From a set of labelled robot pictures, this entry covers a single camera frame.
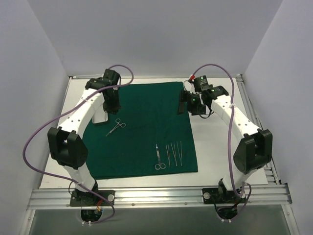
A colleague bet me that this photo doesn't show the green surgical cloth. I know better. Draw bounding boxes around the green surgical cloth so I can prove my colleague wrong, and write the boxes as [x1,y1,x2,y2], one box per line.
[83,82,198,180]

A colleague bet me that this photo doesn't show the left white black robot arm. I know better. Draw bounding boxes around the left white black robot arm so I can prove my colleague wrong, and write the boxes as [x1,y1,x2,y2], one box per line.
[47,69,121,205]

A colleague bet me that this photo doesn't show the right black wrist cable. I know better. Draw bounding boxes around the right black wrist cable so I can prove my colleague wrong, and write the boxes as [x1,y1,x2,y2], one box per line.
[199,102,213,119]

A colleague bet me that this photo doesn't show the silver tweezers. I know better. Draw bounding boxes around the silver tweezers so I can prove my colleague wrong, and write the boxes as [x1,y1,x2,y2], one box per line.
[166,144,171,167]
[171,144,178,166]

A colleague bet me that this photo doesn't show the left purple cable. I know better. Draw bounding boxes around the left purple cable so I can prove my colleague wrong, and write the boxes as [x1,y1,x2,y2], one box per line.
[22,64,134,225]

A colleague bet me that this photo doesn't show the back aluminium rail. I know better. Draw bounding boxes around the back aluminium rail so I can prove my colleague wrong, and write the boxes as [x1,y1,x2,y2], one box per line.
[70,74,227,79]

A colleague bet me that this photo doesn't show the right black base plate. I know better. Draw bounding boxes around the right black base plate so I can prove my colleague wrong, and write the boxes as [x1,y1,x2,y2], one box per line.
[202,188,246,204]

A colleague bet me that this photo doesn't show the aluminium rail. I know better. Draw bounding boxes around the aluminium rail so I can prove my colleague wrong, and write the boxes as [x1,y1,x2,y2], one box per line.
[27,184,292,210]
[70,74,227,79]
[235,74,281,185]

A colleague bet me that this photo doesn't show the purple cable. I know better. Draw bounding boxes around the purple cable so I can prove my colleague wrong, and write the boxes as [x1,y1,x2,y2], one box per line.
[189,63,252,222]
[22,64,134,225]

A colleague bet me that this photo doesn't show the silver forceps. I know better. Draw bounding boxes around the silver forceps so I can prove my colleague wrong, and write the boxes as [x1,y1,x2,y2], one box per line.
[177,141,182,166]

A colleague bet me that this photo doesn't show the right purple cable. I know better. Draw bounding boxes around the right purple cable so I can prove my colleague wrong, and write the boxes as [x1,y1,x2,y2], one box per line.
[189,63,252,222]

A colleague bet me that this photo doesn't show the front aluminium rail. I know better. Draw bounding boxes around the front aluminium rail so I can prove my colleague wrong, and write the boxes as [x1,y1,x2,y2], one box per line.
[27,184,292,210]

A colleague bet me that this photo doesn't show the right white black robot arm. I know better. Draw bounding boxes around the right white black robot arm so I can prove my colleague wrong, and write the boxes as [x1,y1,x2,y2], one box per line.
[178,76,273,202]

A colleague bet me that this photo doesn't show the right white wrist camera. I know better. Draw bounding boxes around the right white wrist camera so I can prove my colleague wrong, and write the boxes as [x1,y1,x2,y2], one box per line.
[187,75,195,93]

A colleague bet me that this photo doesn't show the metal instrument tray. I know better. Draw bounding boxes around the metal instrument tray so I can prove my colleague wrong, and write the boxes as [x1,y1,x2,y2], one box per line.
[91,106,109,124]

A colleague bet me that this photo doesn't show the right aluminium rail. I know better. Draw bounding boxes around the right aluminium rail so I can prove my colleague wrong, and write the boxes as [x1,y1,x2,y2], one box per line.
[235,74,281,185]

